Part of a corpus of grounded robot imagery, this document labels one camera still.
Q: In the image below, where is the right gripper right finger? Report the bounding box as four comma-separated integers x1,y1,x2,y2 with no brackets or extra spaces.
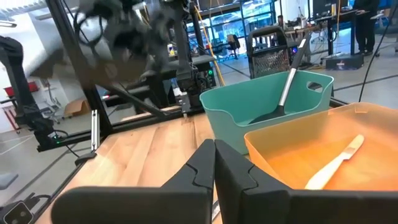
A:
215,139,398,224

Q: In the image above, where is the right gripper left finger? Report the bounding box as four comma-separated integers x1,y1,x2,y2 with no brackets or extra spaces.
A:
51,139,216,224

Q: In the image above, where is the cream-handled butter knife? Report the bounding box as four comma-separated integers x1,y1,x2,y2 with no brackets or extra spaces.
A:
304,134,365,190

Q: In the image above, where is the light teal plastic bin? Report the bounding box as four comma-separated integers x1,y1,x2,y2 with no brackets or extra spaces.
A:
200,70,335,156

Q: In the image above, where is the cardboard box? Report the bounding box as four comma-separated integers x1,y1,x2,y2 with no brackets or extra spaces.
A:
64,98,91,118

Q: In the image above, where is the black flat clamp pad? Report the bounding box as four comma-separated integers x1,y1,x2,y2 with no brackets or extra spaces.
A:
74,151,99,167

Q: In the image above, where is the orange translucent plastic bin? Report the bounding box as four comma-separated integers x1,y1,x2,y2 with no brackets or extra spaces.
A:
244,102,398,191

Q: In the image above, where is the black square device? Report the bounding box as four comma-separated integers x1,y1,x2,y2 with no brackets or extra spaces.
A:
0,192,35,224

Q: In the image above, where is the dark floor box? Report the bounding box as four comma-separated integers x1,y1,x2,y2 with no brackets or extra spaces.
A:
325,54,364,71

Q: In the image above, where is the black office desk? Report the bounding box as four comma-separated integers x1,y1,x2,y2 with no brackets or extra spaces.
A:
313,9,364,60

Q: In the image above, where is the person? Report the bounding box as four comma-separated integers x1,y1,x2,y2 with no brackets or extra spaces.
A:
353,0,381,56

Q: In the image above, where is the yellow cable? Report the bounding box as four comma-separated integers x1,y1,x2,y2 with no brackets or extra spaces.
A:
194,4,225,87

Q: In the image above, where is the silver metal bracket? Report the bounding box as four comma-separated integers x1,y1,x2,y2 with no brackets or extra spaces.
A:
91,109,100,152

